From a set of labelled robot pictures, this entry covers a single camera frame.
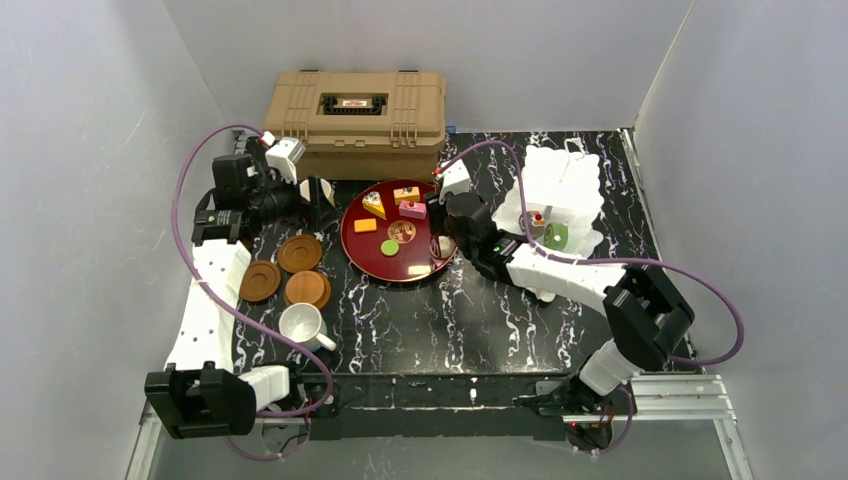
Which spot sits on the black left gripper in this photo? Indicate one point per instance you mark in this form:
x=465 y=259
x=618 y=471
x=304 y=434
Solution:
x=313 y=203

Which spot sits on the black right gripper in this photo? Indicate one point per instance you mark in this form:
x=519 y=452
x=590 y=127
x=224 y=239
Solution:
x=438 y=221

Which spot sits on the white round cake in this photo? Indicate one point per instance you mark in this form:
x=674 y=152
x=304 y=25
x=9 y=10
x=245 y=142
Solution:
x=442 y=247

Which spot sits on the white three-tier cake stand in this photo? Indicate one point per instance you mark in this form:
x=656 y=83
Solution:
x=565 y=187

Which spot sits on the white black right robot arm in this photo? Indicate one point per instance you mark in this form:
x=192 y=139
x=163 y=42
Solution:
x=647 y=315

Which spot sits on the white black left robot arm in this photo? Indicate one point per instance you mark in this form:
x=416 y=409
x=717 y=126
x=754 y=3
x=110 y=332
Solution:
x=197 y=394

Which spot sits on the pale yellow mug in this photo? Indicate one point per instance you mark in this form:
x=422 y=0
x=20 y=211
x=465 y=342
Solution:
x=325 y=188

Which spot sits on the pink rectangular cake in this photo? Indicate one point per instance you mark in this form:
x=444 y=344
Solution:
x=412 y=210

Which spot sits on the yellow rectangular cake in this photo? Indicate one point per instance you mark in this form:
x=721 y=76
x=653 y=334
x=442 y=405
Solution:
x=406 y=194

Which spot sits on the orange square cake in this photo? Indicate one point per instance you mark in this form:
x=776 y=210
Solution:
x=366 y=225

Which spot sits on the brown wooden coaster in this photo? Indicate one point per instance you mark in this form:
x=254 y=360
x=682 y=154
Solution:
x=299 y=253

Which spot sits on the yellow triangular cake slice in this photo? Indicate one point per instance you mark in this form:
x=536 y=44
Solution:
x=372 y=203

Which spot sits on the round red tray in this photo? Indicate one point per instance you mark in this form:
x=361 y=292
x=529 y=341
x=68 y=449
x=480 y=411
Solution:
x=414 y=261

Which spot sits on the green round macaron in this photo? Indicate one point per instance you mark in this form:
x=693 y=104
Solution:
x=389 y=248

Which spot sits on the light wooden coaster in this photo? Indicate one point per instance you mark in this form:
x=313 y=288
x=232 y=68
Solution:
x=308 y=286

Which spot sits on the dark brown coaster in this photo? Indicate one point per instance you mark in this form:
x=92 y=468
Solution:
x=261 y=281

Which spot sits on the tan plastic toolbox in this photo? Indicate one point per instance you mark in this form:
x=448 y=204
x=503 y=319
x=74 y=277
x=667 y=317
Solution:
x=361 y=126

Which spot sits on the white mug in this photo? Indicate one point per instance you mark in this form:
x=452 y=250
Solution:
x=303 y=324

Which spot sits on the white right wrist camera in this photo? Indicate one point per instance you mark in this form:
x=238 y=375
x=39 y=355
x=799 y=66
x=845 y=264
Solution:
x=451 y=180

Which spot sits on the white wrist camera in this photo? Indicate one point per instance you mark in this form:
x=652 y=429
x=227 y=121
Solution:
x=451 y=180
x=283 y=154

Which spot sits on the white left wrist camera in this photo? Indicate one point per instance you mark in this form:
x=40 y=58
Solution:
x=283 y=154

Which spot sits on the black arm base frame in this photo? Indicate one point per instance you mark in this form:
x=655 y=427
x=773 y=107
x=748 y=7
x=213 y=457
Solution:
x=545 y=407

